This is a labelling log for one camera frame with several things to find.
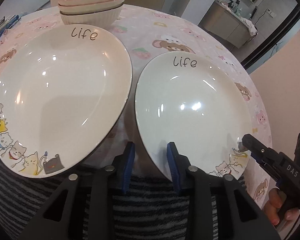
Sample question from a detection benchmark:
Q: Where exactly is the plain white shallow bowl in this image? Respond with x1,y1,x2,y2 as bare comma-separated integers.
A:
59,0,127,15

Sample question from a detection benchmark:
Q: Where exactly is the grey bathroom cabinet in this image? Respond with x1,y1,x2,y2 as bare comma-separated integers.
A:
199,0,253,48

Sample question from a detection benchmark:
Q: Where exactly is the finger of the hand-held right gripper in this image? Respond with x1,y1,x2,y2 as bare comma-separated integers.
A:
242,134,268,167

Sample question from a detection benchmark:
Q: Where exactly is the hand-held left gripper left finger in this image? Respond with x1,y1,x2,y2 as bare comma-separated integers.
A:
22,141,136,240

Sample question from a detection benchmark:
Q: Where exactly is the stack of blue books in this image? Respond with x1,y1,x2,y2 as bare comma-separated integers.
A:
0,14,22,50

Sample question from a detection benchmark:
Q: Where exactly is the person's right hand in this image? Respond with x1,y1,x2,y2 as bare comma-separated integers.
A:
264,187,300,227

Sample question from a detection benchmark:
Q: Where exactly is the white cat print plate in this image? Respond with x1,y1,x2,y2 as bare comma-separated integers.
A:
0,24,133,179
134,51,254,183

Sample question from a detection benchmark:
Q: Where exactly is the grey black striped clothing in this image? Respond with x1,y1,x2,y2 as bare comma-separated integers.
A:
0,120,265,240

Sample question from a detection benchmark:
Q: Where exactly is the white ribbed bowl dark rim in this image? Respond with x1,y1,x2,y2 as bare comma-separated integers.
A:
59,5,123,28

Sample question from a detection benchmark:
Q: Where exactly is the white cloth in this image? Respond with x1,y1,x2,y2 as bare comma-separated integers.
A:
241,17,258,37

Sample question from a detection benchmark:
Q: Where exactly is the pink cartoon print tablecloth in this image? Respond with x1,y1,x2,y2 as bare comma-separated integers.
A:
0,5,273,209

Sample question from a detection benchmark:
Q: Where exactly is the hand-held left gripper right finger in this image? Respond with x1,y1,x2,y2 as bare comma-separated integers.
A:
166,142,283,240

